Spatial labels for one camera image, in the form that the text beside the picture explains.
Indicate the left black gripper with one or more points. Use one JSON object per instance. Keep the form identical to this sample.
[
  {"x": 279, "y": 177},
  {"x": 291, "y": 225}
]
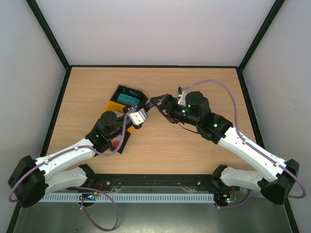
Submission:
[{"x": 128, "y": 109}]

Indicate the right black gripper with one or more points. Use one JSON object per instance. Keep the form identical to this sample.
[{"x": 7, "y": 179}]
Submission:
[{"x": 165, "y": 108}]

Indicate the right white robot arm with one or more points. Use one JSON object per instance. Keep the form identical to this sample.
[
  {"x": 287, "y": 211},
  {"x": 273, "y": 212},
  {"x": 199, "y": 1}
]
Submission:
[{"x": 273, "y": 176}]

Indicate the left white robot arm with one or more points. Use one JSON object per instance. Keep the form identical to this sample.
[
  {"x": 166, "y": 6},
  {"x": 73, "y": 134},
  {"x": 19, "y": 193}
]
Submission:
[{"x": 32, "y": 179}]

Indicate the teal card stack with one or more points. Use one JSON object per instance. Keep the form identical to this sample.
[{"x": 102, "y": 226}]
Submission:
[{"x": 128, "y": 100}]

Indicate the black bin with teal cards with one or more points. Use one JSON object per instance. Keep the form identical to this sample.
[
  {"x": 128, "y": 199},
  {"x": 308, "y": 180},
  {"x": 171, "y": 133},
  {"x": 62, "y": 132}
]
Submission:
[{"x": 131, "y": 92}]

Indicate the red white card stack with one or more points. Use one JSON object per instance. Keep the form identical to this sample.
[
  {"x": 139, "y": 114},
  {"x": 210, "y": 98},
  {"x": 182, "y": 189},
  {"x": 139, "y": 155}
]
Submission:
[{"x": 116, "y": 141}]

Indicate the black bin with red cards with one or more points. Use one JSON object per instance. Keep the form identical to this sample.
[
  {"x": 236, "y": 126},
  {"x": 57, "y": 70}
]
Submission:
[{"x": 125, "y": 140}]

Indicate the yellow bin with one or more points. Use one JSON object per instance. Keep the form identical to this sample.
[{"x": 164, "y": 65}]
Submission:
[{"x": 115, "y": 107}]

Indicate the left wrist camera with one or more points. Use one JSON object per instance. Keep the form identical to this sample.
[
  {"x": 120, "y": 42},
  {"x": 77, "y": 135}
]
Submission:
[{"x": 138, "y": 117}]

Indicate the black front rail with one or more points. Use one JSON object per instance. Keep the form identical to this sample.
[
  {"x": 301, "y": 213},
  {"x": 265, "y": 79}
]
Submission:
[{"x": 200, "y": 182}]

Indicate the white slotted cable duct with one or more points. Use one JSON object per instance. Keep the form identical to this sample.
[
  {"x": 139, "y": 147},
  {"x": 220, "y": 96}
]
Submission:
[{"x": 129, "y": 198}]

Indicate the black aluminium frame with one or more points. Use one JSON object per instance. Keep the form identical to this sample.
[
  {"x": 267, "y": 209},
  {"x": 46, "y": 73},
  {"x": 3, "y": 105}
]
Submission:
[{"x": 259, "y": 36}]

